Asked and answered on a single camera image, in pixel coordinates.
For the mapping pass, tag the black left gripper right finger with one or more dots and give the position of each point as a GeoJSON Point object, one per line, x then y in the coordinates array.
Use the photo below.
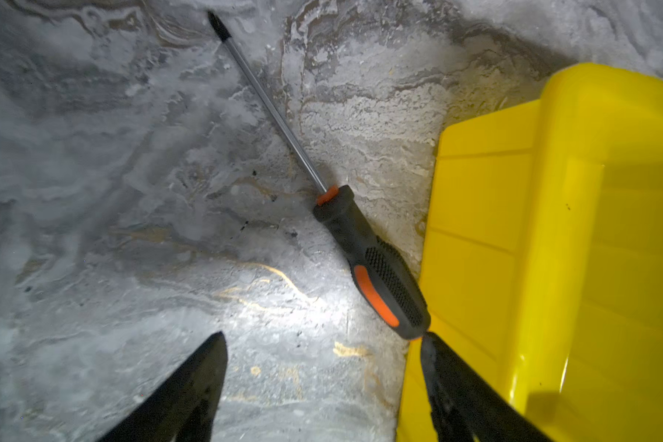
{"type": "Point", "coordinates": [463, 406]}

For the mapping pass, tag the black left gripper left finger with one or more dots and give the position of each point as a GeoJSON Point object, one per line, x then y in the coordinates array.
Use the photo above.
{"type": "Point", "coordinates": [183, 407]}

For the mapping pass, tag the black orange screwdriver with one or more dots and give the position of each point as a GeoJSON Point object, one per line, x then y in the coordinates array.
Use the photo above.
{"type": "Point", "coordinates": [379, 272]}

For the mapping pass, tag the yellow plastic bin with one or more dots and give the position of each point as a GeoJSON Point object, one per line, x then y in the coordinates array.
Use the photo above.
{"type": "Point", "coordinates": [543, 258]}

